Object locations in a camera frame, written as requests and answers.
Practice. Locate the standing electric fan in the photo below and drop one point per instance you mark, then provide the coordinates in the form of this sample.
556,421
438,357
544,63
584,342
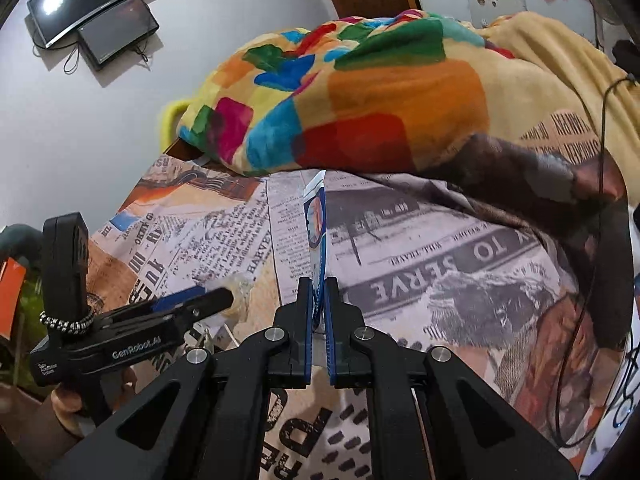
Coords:
606,11

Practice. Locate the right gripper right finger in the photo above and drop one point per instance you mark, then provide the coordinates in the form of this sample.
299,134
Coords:
430,415

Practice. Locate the orange cardboard box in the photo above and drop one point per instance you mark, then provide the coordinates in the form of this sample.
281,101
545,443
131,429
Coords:
12,279

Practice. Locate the yellow foam tube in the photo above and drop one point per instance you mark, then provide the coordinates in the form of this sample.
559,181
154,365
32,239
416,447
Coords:
169,121

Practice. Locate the small wall monitor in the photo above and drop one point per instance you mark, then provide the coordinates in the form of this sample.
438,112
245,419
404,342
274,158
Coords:
126,26

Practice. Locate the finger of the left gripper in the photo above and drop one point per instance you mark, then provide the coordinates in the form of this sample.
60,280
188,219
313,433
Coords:
168,326
152,308

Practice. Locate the colourful patchwork blanket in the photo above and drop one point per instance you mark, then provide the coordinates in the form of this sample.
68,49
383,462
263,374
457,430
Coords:
403,94

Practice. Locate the clear plastic wrapper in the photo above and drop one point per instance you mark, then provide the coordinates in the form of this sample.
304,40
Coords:
240,285

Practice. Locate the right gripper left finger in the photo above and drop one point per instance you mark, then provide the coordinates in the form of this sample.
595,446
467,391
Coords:
205,417

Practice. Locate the person's left hand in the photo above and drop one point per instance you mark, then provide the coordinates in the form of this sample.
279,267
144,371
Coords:
67,404

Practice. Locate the blue white packet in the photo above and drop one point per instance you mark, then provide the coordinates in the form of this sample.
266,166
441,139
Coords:
315,216

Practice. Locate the white small cabinet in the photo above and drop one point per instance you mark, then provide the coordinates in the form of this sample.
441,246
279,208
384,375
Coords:
485,12

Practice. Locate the newspaper print bed sheet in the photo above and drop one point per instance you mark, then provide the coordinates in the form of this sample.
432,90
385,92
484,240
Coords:
423,262

